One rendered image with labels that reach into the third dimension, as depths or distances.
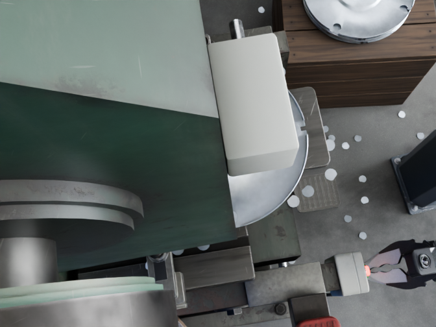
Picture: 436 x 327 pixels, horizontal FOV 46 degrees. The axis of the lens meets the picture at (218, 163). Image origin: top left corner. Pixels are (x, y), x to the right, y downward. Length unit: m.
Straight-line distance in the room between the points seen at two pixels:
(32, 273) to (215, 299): 0.73
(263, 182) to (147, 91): 0.68
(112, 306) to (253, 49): 0.16
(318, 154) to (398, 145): 0.90
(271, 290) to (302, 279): 0.06
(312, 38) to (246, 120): 1.15
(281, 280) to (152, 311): 0.73
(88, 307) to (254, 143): 0.12
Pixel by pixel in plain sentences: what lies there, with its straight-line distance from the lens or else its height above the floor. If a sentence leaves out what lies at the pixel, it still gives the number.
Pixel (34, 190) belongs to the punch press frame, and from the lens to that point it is 0.23.
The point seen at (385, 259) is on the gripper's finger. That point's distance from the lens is 1.06.
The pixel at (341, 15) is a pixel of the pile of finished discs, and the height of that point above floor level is 0.38.
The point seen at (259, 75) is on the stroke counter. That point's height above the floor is 1.34.
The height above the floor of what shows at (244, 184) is 0.78.
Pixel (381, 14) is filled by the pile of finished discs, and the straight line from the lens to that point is 1.46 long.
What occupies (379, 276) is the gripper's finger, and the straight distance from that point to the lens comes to 1.06.
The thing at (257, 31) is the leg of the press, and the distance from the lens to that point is 1.09.
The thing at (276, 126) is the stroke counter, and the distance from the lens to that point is 0.28.
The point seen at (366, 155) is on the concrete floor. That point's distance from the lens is 1.70.
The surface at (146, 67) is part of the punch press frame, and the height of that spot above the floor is 1.45.
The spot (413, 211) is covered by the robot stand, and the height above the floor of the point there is 0.02.
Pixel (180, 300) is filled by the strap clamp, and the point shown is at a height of 0.73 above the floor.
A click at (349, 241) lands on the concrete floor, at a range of 1.64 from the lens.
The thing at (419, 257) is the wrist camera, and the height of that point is 0.68.
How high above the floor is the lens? 1.60
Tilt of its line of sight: 75 degrees down
